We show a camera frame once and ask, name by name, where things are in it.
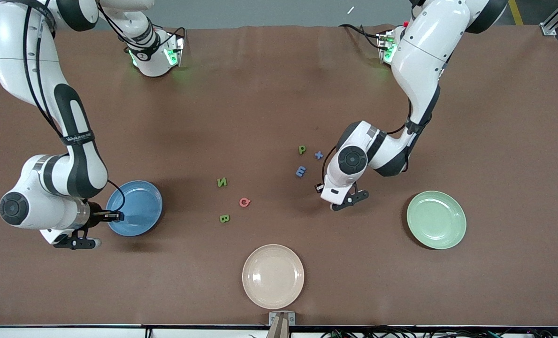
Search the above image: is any blue plate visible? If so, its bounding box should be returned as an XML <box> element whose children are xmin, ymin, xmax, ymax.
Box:
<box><xmin>105</xmin><ymin>180</ymin><xmax>163</xmax><ymax>237</ymax></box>

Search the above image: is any beige plate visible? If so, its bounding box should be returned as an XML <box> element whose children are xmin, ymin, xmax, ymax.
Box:
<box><xmin>242</xmin><ymin>244</ymin><xmax>305</xmax><ymax>310</ymax></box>

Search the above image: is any green plate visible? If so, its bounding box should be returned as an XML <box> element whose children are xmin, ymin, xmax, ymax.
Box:
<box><xmin>406</xmin><ymin>190</ymin><xmax>467</xmax><ymax>250</ymax></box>

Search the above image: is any brown table mat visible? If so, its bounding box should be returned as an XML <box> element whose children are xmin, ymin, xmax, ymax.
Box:
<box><xmin>0</xmin><ymin>24</ymin><xmax>558</xmax><ymax>327</ymax></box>

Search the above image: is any white table edge rail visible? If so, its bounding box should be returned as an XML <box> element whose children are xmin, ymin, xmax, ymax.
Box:
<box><xmin>0</xmin><ymin>326</ymin><xmax>558</xmax><ymax>338</ymax></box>

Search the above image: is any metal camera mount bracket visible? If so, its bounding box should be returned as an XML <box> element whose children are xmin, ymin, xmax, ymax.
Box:
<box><xmin>267</xmin><ymin>312</ymin><xmax>296</xmax><ymax>338</ymax></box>

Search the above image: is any black cable bundle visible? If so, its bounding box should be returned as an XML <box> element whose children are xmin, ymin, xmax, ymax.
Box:
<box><xmin>320</xmin><ymin>325</ymin><xmax>558</xmax><ymax>338</ymax></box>

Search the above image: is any black left arm base cable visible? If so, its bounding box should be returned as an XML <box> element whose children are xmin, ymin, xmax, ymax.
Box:
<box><xmin>339</xmin><ymin>23</ymin><xmax>388</xmax><ymax>50</ymax></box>

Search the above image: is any black arm base cable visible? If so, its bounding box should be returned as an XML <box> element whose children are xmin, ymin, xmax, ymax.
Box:
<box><xmin>98</xmin><ymin>0</ymin><xmax>186</xmax><ymax>45</ymax></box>
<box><xmin>339</xmin><ymin>23</ymin><xmax>388</xmax><ymax>50</ymax></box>

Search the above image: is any black right arm base cable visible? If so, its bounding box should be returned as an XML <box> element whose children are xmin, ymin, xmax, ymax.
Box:
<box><xmin>98</xmin><ymin>0</ymin><xmax>186</xmax><ymax>45</ymax></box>

